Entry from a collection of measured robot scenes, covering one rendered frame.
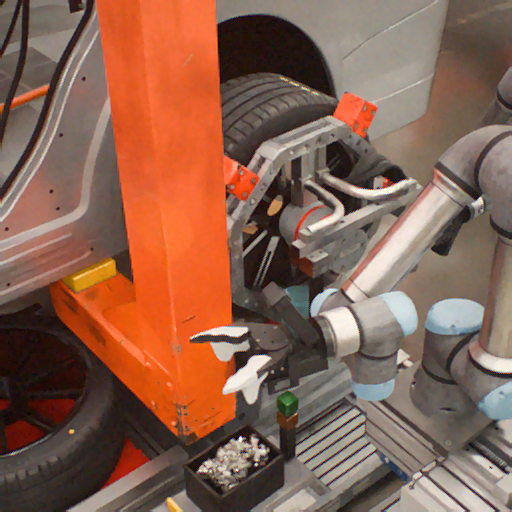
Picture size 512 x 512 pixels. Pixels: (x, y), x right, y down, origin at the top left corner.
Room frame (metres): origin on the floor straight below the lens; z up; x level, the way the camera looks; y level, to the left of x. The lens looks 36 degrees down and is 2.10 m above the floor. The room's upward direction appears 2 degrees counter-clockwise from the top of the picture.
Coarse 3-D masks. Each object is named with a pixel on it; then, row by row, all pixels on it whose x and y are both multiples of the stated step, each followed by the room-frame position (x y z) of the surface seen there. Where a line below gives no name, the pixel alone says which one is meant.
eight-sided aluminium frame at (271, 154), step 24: (336, 120) 1.96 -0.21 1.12; (264, 144) 1.84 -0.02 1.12; (288, 144) 1.83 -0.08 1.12; (312, 144) 1.87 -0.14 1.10; (360, 144) 1.98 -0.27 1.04; (264, 168) 1.79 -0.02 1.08; (264, 192) 1.78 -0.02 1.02; (240, 216) 1.73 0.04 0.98; (240, 240) 1.73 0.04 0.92; (240, 264) 1.72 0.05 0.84; (240, 288) 1.72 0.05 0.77; (264, 312) 1.77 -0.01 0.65
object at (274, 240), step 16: (336, 144) 2.08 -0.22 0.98; (336, 160) 2.08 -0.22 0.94; (352, 160) 2.08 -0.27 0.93; (336, 176) 2.14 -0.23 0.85; (272, 192) 1.94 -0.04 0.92; (288, 192) 2.03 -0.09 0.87; (336, 192) 2.09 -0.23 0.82; (256, 208) 1.93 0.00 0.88; (256, 224) 1.89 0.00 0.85; (272, 224) 1.98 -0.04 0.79; (256, 240) 1.89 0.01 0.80; (272, 240) 1.92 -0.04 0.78; (256, 256) 2.08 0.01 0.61; (272, 256) 2.07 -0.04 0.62; (288, 256) 1.97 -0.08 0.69; (256, 272) 1.89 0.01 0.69; (272, 272) 2.00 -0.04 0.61; (288, 272) 1.98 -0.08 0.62; (256, 288) 1.89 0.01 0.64
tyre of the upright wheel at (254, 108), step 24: (240, 96) 2.00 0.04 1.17; (264, 96) 1.98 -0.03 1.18; (288, 96) 1.98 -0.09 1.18; (312, 96) 2.00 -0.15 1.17; (240, 120) 1.90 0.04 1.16; (264, 120) 1.89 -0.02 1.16; (288, 120) 1.93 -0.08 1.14; (312, 120) 1.98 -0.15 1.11; (240, 144) 1.84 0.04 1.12; (240, 312) 1.82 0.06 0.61
